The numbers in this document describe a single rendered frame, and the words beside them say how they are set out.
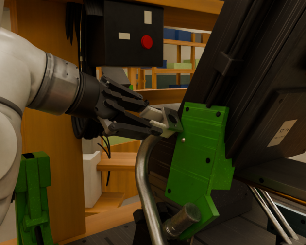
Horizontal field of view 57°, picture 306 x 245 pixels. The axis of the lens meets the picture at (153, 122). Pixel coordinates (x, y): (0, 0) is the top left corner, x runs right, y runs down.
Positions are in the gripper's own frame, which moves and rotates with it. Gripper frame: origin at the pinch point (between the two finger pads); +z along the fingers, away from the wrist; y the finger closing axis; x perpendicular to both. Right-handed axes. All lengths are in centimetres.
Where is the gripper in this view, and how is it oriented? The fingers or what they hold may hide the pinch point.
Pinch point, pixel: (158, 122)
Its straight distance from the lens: 59.5
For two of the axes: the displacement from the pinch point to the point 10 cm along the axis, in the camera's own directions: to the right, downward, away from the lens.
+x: -6.4, 5.5, 5.3
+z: 7.4, 2.5, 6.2
